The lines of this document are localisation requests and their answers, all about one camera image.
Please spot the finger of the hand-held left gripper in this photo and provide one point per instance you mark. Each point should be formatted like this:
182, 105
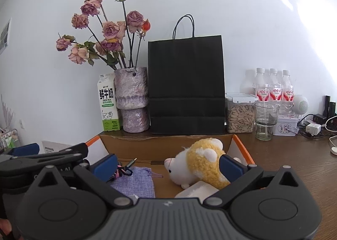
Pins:
65, 154
26, 149

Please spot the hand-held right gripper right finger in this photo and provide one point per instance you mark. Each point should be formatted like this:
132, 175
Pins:
231, 168

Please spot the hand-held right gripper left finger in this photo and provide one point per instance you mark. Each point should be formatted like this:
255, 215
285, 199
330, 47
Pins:
105, 167

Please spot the yellow white plush toy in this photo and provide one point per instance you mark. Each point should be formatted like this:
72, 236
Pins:
200, 161

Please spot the purple knitted pouch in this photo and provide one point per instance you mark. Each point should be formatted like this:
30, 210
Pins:
134, 184

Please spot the white plastic case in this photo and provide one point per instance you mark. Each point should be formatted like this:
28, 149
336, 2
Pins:
197, 190

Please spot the red cardboard box pumpkin print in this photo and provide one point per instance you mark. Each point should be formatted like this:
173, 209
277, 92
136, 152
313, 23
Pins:
147, 150

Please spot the clear container of seeds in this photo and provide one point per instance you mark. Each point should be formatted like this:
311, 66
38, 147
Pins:
241, 118

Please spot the white plastic basket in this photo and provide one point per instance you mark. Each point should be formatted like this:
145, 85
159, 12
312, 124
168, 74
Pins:
52, 147

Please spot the dried purple grass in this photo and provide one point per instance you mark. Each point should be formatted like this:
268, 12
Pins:
6, 113

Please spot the clear glass cup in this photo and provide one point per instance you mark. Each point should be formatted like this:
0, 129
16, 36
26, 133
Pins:
266, 129

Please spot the white green milk carton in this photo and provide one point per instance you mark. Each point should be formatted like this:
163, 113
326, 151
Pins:
108, 103

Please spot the white printed tin box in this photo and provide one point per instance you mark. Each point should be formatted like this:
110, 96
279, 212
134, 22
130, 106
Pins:
285, 126

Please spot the purple textured vase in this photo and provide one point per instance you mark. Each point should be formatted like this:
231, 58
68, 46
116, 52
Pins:
131, 97

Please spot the white charger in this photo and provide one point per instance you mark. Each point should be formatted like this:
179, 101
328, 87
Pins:
314, 129

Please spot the white round speaker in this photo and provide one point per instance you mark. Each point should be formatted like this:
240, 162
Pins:
301, 104

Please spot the black paper bag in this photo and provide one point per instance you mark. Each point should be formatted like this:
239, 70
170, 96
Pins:
187, 84

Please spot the black charger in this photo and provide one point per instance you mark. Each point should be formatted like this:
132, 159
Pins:
320, 118

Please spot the black upright device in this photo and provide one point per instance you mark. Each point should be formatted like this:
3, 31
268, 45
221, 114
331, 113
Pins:
327, 105
333, 109

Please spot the dried pink rose bouquet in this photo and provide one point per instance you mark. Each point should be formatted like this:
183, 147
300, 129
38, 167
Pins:
113, 30

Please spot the white wall outlet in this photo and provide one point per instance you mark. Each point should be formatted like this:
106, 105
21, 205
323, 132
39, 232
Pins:
21, 124

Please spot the wall poster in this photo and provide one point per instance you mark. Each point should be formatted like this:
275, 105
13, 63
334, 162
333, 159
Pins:
5, 35

